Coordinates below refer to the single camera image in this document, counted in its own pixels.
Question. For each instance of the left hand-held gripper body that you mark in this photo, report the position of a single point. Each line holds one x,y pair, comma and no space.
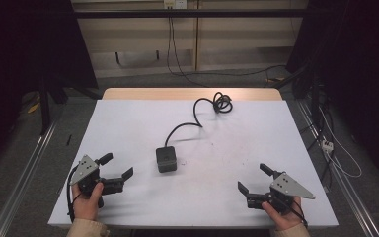
85,169

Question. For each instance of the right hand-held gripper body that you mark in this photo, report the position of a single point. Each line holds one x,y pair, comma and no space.
288,189

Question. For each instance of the black power adapter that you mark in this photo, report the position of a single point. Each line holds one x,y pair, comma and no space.
166,159

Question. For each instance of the person's right hand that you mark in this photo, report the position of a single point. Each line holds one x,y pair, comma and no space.
284,220

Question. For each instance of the person's left hand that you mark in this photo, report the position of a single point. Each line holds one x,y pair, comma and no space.
85,204

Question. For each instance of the white table board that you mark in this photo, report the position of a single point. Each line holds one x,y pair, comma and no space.
230,148

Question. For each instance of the white power strip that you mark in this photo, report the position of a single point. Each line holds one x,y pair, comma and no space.
326,145

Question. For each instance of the yellow tape strip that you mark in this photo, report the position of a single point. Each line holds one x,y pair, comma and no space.
33,107
274,79

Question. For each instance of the beige wooden cabinet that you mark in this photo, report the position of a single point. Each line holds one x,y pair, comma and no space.
243,33

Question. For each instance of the dark curtain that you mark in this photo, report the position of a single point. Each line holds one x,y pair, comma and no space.
19,42
365,65

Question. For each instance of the black horizontal bar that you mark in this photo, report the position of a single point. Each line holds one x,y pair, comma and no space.
210,13

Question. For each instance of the aluminium floor rail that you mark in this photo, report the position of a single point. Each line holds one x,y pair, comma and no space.
348,194
23,184

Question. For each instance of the wall socket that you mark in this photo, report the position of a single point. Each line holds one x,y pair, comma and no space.
175,3

